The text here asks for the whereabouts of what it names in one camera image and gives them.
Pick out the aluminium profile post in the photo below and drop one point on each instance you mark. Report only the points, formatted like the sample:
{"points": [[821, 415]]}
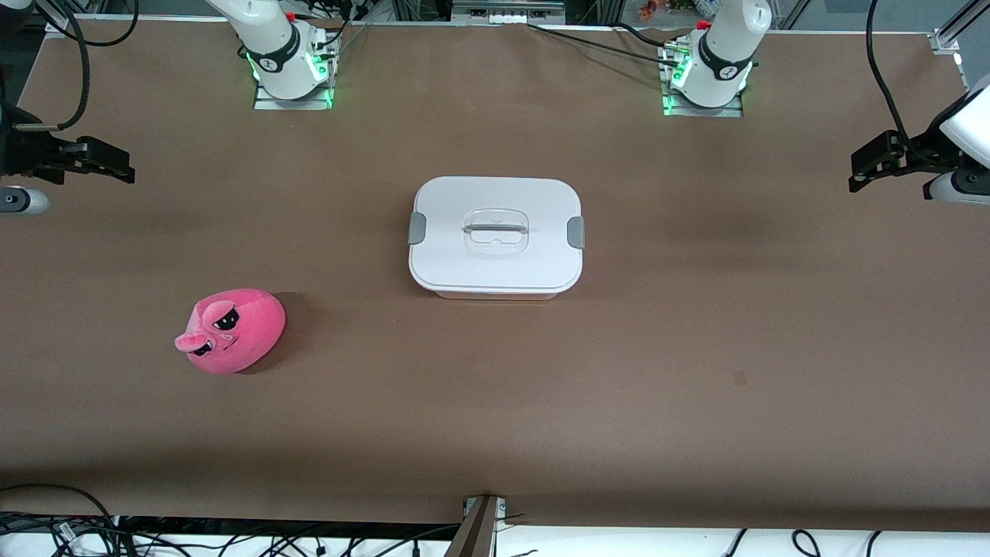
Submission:
{"points": [[476, 530]]}

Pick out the brown table cover sheet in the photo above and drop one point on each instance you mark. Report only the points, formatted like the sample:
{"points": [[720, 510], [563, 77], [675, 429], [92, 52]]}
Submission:
{"points": [[619, 425]]}

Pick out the grey metal bracket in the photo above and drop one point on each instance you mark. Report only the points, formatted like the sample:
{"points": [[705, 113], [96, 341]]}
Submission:
{"points": [[506, 9]]}

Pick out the white lid with grey clips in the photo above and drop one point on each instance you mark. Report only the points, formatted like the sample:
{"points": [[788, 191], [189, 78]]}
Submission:
{"points": [[495, 232]]}

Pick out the pink plush toy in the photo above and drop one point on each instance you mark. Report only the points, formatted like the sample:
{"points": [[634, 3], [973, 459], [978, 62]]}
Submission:
{"points": [[240, 333]]}

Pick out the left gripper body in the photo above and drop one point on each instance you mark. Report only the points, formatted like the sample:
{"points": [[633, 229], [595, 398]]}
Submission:
{"points": [[925, 149]]}

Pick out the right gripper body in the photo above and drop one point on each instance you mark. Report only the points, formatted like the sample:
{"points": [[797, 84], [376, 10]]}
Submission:
{"points": [[23, 152]]}

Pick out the pink plastic storage box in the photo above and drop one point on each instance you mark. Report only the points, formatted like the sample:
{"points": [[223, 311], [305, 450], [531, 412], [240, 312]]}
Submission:
{"points": [[495, 295]]}

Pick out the aluminium corner frame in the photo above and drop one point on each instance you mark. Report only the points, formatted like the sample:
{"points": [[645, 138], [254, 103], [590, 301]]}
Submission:
{"points": [[945, 40]]}

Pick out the colourful background objects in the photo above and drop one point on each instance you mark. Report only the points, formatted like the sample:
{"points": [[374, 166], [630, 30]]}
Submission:
{"points": [[681, 8]]}

